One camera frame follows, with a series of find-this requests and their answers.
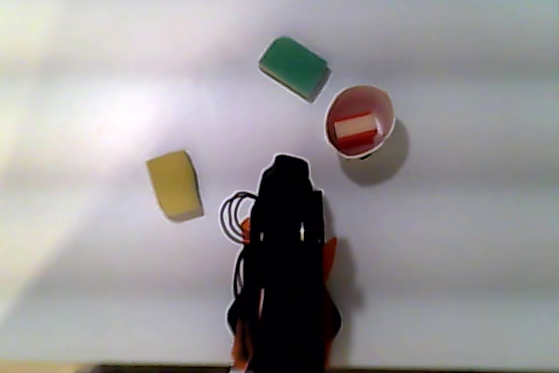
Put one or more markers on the red sponge block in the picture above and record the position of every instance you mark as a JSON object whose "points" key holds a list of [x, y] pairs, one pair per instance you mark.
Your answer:
{"points": [[356, 128]]}

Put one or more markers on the white paper cup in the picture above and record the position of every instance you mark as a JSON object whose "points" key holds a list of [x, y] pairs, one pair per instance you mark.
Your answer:
{"points": [[380, 102]]}

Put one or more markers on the green sponge block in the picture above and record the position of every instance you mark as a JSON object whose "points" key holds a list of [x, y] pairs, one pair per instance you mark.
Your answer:
{"points": [[293, 66]]}

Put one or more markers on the yellow sponge block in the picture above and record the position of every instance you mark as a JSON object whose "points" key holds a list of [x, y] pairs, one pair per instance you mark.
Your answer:
{"points": [[174, 185]]}

